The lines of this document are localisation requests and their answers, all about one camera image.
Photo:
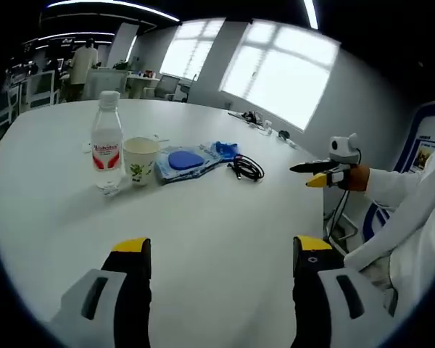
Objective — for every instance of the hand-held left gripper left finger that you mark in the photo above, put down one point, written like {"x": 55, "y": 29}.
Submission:
{"x": 130, "y": 282}

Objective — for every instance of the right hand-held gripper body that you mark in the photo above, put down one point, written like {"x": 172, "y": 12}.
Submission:
{"x": 344, "y": 148}

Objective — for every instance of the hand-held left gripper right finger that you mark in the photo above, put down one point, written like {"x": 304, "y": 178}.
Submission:
{"x": 308, "y": 282}

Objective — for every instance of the blue pink plastic packet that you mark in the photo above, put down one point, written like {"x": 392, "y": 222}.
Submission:
{"x": 226, "y": 148}

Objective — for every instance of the printed paper cup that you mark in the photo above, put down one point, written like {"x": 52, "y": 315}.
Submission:
{"x": 139, "y": 163}

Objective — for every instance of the clear bag with blue disc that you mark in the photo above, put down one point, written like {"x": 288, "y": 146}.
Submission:
{"x": 185, "y": 159}

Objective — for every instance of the clear bottle with red label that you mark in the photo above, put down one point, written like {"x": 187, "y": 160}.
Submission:
{"x": 107, "y": 152}

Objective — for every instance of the person's right hand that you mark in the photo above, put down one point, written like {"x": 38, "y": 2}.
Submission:
{"x": 357, "y": 177}

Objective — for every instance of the cluster of small gadgets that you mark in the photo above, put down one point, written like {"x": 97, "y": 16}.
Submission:
{"x": 264, "y": 125}

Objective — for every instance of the blue white chair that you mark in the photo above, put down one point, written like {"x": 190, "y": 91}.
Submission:
{"x": 375, "y": 221}

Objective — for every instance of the white table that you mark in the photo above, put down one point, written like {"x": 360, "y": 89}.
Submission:
{"x": 203, "y": 217}

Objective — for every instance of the large office window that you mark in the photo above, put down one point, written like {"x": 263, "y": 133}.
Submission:
{"x": 192, "y": 47}
{"x": 279, "y": 72}

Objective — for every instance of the white lab coat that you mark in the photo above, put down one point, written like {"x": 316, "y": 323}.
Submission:
{"x": 420, "y": 235}

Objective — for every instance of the ceiling light strip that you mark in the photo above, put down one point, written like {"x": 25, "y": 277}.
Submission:
{"x": 311, "y": 12}
{"x": 112, "y": 5}

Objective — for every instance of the white table socket panel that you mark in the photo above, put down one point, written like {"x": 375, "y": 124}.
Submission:
{"x": 162, "y": 138}

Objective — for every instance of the grey office chair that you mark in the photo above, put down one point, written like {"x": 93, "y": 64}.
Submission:
{"x": 166, "y": 85}

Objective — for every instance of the white cabinet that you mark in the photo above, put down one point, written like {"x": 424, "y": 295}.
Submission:
{"x": 105, "y": 85}

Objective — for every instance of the white office chair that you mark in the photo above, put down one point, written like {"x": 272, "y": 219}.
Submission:
{"x": 5, "y": 105}
{"x": 41, "y": 87}

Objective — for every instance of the green potted plant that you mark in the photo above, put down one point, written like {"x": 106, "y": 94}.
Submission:
{"x": 121, "y": 65}

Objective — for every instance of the blue white wall poster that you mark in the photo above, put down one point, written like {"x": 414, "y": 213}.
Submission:
{"x": 420, "y": 145}

